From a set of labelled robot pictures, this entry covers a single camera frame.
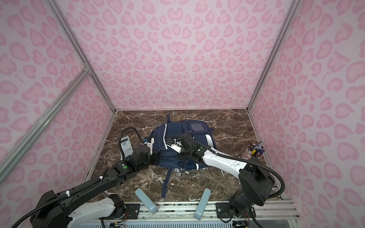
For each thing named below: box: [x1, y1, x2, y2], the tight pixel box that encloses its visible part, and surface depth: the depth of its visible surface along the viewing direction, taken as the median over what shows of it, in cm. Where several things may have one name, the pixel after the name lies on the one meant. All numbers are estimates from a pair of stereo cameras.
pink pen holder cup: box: [241, 142, 264, 160], surface depth 83 cm
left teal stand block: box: [134, 188, 159, 215], surface depth 74 cm
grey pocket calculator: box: [120, 135, 134, 158], surface depth 102 cm
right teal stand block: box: [193, 188, 212, 221], surface depth 75 cm
